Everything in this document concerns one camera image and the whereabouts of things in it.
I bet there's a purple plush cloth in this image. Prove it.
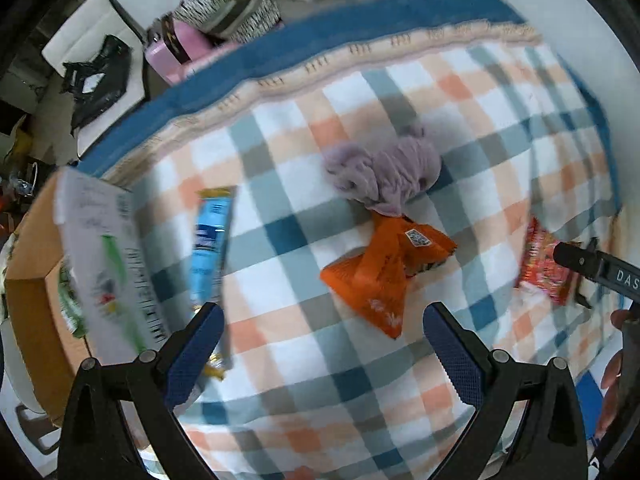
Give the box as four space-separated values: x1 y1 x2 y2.
322 122 443 218

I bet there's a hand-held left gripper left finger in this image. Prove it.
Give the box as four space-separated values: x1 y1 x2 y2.
57 301 226 480

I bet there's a white table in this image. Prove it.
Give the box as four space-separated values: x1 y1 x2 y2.
42 0 151 161

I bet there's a pink case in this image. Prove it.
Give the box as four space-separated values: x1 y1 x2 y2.
144 15 242 87

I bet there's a person's right hand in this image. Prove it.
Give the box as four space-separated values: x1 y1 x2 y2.
595 308 632 441

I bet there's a blue snack packet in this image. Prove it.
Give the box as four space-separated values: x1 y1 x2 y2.
190 185 239 382

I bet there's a checkered tablecloth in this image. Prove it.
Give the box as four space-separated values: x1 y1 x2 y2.
75 0 626 441

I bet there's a zebra print bag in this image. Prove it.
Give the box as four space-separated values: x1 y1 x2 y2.
172 0 284 44

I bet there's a cardboard box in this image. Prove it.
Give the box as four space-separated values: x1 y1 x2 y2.
5 167 172 427

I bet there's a red snack packet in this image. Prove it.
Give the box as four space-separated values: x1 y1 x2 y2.
517 217 577 307

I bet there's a yellow bag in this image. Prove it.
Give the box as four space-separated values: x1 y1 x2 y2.
7 115 34 167

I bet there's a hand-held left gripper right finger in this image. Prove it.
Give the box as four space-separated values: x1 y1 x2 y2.
423 301 589 480

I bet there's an orange snack bag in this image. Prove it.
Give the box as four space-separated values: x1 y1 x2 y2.
320 210 458 339

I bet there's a plaid blanket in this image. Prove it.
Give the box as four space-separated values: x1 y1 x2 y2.
100 25 617 477

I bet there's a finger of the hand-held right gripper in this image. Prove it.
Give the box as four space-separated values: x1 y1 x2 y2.
553 237 602 282

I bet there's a black plastic bag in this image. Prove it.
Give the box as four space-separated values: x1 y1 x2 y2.
60 35 134 129

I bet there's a green white packet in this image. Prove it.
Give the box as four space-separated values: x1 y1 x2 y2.
57 259 92 339

